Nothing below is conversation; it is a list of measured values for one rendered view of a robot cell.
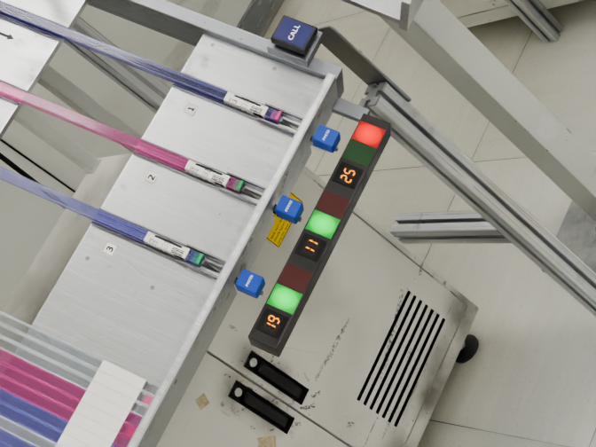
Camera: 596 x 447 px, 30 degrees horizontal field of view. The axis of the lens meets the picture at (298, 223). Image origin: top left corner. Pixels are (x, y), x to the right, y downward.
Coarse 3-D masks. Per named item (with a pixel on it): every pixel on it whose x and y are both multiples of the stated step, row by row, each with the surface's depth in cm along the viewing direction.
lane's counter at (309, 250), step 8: (304, 232) 141; (304, 240) 141; (312, 240) 140; (320, 240) 140; (296, 248) 140; (304, 248) 140; (312, 248) 140; (320, 248) 140; (304, 256) 140; (312, 256) 140
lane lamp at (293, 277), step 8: (288, 264) 139; (288, 272) 139; (296, 272) 139; (304, 272) 139; (280, 280) 139; (288, 280) 139; (296, 280) 139; (304, 280) 138; (296, 288) 138; (304, 288) 138
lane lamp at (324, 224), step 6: (312, 216) 142; (318, 216) 142; (324, 216) 142; (330, 216) 142; (312, 222) 141; (318, 222) 141; (324, 222) 141; (330, 222) 141; (336, 222) 141; (306, 228) 141; (312, 228) 141; (318, 228) 141; (324, 228) 141; (330, 228) 141; (324, 234) 141; (330, 234) 141
